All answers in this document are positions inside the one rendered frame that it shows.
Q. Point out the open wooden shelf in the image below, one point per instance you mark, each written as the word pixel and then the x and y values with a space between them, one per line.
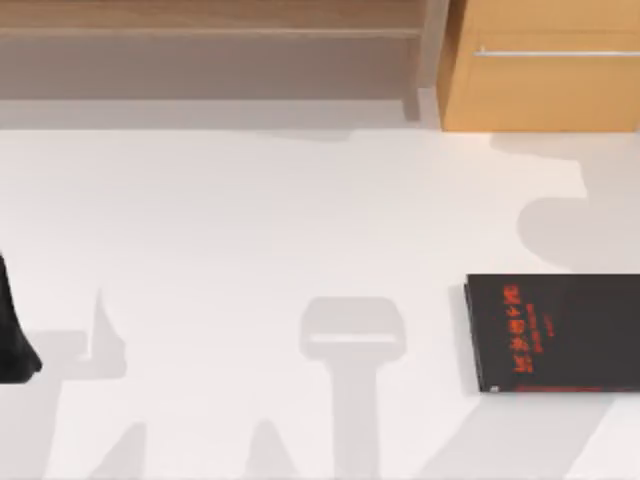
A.
pixel 210 55

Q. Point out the black book with red lettering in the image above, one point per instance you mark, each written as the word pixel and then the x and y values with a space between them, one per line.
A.
pixel 560 335

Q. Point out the wooden cupboard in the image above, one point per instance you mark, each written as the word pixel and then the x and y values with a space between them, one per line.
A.
pixel 540 100

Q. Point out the wooden drawer front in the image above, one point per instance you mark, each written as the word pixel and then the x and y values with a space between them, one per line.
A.
pixel 555 80

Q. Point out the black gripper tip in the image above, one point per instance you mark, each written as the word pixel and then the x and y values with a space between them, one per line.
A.
pixel 12 345

